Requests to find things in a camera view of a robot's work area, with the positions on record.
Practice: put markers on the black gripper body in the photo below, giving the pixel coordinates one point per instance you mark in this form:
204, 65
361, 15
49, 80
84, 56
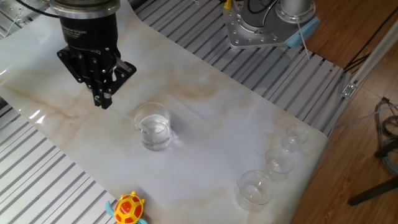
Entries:
90, 34

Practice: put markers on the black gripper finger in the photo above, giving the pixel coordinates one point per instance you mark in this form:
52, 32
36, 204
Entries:
84, 70
119, 76

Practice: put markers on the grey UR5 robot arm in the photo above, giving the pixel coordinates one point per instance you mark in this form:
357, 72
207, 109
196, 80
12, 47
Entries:
264, 15

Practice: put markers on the glass beaker with water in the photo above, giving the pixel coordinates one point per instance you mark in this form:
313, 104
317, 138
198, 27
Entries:
154, 133

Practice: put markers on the large empty glass beaker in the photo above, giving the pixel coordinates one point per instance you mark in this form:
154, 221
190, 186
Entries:
255, 193

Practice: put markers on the medium empty glass beaker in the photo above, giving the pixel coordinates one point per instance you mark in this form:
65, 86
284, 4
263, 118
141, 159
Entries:
278, 165

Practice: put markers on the small empty glass beaker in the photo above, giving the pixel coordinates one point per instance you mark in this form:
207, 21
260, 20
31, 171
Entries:
297, 135

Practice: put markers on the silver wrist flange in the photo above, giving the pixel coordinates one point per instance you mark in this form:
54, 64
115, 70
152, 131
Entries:
84, 7

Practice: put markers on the glossy marble pattern mat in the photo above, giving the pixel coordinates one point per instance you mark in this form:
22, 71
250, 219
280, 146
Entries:
202, 155

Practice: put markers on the yellow plastic clip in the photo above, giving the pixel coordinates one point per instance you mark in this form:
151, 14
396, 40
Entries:
228, 3

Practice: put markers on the yellow orange turtle toy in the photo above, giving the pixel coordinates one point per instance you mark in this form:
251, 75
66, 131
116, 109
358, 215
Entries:
129, 208

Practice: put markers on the black stand leg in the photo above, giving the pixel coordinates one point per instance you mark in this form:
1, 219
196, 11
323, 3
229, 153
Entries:
373, 191

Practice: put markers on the silver metal mount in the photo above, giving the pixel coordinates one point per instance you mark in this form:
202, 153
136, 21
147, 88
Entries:
18, 9

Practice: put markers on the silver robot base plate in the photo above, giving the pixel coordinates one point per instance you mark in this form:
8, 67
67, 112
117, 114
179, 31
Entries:
245, 34

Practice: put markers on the aluminium frame strut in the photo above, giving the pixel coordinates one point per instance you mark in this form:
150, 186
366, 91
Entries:
373, 59

